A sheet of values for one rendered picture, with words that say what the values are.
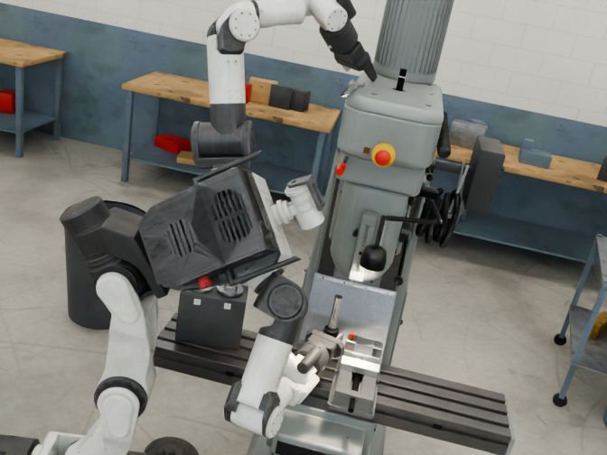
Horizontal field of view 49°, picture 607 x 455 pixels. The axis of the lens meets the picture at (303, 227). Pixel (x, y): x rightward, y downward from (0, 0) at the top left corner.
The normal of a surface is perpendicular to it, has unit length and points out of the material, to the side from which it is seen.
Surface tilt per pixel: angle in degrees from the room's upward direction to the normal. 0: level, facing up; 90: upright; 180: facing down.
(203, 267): 75
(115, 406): 90
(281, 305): 57
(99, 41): 90
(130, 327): 90
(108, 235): 90
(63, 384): 0
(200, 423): 0
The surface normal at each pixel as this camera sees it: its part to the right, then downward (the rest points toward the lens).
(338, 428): 0.17, -0.91
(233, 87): 0.44, 0.16
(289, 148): -0.18, 0.36
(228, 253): -0.19, -0.07
